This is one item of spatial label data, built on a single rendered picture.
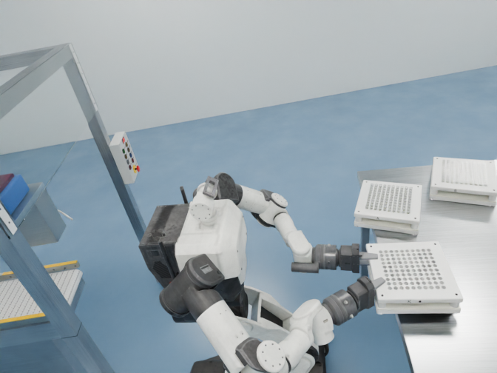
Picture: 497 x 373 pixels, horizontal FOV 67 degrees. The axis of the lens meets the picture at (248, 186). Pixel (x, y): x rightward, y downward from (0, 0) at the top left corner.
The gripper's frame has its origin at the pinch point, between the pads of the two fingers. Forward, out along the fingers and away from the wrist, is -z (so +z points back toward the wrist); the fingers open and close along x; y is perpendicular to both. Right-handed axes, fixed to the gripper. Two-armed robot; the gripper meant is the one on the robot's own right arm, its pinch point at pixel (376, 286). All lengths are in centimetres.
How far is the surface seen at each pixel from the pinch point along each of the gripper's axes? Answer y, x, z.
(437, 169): -36, 2, -67
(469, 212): -14, 9, -61
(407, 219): -18.9, 1.7, -32.6
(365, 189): -44, 2, -34
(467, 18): -265, 32, -379
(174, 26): -394, -23, -58
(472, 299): 15.2, 9.2, -26.1
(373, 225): -28.1, 6.7, -24.2
